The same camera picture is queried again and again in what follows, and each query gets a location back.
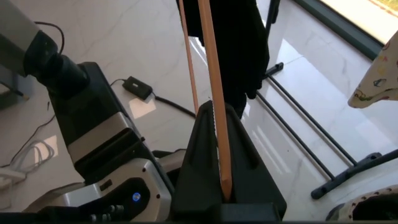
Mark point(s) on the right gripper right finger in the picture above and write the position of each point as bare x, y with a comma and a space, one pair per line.
252, 177

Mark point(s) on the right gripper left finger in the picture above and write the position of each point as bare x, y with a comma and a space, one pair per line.
199, 168

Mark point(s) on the pink clothes hanger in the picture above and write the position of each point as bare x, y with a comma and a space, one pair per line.
214, 77

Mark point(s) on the black garment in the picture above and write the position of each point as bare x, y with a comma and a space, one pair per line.
242, 46

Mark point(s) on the cream printed garment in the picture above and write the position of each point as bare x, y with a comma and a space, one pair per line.
379, 84

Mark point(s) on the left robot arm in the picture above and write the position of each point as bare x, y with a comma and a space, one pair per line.
46, 62

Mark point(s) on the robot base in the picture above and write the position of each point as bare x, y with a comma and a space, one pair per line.
99, 140

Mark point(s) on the black clothes rack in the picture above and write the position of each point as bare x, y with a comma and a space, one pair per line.
342, 175

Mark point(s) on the white laundry basket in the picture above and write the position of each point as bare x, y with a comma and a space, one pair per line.
373, 205

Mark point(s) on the black power adapter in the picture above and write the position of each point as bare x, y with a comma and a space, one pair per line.
136, 87

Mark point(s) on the window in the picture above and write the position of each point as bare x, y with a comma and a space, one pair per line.
342, 28

